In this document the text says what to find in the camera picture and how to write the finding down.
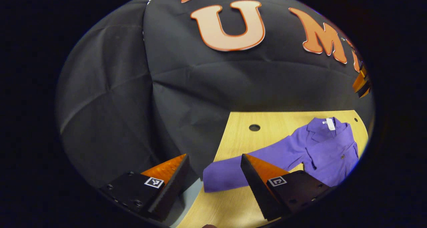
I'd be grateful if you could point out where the purple button shirt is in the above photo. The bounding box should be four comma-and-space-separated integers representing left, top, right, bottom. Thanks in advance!
202, 117, 360, 193

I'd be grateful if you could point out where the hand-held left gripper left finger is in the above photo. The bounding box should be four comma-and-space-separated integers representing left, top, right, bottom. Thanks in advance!
100, 154, 190, 222

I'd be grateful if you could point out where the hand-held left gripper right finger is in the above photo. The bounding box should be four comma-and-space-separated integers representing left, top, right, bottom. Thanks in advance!
240, 154, 334, 222

